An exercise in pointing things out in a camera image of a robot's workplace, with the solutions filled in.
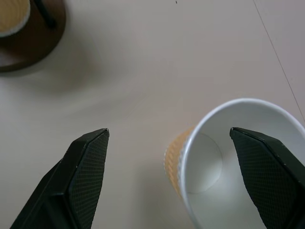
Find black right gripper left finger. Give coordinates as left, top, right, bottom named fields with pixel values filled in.
left=9, top=128, right=110, bottom=229

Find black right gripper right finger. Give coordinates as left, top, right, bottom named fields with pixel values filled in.
left=229, top=127, right=305, bottom=229

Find tan ribbed paper cup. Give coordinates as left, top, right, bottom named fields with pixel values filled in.
left=163, top=97, right=305, bottom=229
left=0, top=0, right=31, bottom=38

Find wire cup holder wooden base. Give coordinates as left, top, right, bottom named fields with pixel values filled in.
left=0, top=0, right=67, bottom=73

